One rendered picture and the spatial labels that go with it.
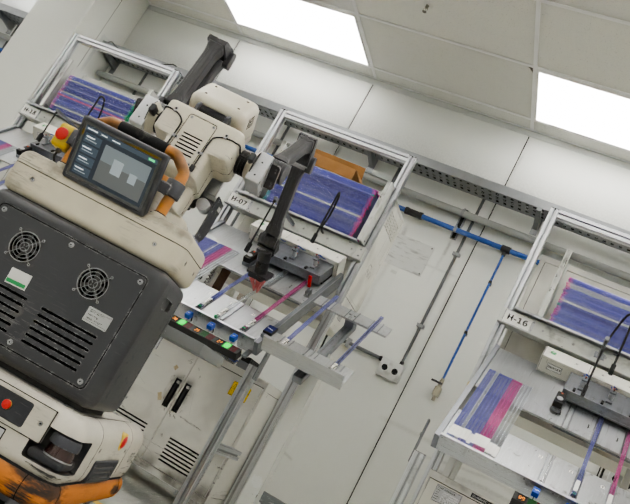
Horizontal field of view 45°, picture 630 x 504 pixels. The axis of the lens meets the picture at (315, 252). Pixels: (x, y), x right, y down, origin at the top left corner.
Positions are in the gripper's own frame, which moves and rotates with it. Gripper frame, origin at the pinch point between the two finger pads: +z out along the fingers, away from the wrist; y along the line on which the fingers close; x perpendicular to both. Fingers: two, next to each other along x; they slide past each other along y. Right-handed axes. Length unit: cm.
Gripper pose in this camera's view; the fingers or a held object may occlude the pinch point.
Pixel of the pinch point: (256, 289)
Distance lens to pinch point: 326.4
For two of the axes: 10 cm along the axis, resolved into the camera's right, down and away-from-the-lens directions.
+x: -4.7, 2.9, -8.3
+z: -2.4, 8.7, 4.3
